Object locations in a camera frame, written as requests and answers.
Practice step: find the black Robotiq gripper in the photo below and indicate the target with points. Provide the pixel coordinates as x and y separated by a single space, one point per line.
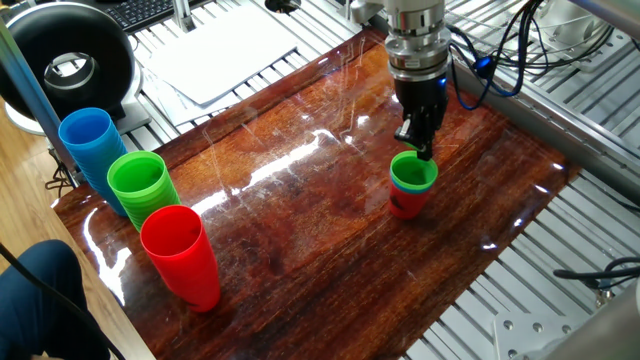
422 102

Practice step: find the single green plastic cup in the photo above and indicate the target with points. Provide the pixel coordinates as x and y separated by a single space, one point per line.
412 172

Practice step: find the single blue plastic cup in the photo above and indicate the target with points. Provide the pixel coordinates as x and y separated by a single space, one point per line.
407 191

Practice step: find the single red plastic cup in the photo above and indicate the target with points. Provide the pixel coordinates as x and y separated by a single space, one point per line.
407 205

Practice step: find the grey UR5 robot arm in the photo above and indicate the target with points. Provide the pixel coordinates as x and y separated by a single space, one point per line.
417 35

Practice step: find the wood grain table mat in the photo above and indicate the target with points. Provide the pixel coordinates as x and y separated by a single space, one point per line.
320 240

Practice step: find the white paper sheet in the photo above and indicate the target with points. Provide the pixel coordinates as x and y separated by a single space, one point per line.
220 55

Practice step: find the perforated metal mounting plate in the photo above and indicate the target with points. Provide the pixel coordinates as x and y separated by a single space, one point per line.
535 332

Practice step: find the stack of red cups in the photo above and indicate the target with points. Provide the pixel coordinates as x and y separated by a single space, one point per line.
182 260

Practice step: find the stack of green cups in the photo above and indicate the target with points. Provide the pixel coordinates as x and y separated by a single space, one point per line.
142 187

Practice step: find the black computer keyboard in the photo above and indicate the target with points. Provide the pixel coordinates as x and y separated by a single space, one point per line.
137 12

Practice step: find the stack of blue cups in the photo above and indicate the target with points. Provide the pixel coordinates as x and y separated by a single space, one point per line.
92 142

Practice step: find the person leg in blue trousers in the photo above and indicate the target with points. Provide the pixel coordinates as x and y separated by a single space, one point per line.
45 300

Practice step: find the upright aluminium post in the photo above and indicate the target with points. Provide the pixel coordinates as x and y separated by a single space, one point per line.
183 15

